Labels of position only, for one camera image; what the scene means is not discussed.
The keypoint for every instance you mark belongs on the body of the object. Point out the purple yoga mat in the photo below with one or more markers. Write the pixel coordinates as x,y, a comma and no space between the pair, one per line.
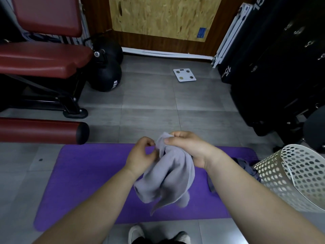
83,175

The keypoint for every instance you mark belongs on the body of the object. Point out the white perforated laundry basket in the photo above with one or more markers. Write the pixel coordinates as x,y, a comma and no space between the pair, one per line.
294,175

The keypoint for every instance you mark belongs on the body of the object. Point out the black equipment foot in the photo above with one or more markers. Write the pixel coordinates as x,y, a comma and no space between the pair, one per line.
76,114

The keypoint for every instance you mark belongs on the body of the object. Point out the dark grey towel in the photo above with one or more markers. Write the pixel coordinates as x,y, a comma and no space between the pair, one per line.
247,167

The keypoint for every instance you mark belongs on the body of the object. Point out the white vertical frame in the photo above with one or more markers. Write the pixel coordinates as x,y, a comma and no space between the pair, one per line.
231,35

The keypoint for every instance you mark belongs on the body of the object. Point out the person's left forearm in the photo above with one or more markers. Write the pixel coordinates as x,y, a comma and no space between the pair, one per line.
89,213

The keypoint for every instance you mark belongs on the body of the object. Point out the black medicine ball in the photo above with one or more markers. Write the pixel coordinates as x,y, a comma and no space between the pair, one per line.
105,76
111,48

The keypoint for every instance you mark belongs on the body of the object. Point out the red bench backrest pad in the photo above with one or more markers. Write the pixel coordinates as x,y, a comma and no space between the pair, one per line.
48,15

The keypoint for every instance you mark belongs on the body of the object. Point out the blue label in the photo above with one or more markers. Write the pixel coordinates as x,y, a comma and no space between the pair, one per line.
201,33

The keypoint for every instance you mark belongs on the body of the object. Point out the person's left hand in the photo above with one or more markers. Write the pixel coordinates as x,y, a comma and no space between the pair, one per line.
139,160

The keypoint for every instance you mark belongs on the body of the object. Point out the white bathroom scale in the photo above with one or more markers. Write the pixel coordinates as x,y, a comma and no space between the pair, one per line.
184,75

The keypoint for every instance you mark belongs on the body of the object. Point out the black bench frame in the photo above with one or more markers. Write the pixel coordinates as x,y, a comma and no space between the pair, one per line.
38,99

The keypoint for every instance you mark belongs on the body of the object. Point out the person's right hand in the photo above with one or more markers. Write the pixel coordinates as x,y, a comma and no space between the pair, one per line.
195,149

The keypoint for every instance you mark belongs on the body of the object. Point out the red bench seat pad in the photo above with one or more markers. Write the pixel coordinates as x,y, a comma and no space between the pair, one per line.
38,58

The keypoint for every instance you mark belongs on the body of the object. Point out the light grey tagged towel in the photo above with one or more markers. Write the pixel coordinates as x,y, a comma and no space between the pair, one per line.
175,175

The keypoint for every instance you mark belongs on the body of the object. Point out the person's dark trouser leg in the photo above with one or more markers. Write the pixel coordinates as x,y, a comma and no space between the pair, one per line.
157,241

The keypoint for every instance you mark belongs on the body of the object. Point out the beige wall board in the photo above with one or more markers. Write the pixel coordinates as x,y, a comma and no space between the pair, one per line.
165,17

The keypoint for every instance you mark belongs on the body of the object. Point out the person's right forearm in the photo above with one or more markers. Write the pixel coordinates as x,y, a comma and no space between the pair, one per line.
254,200

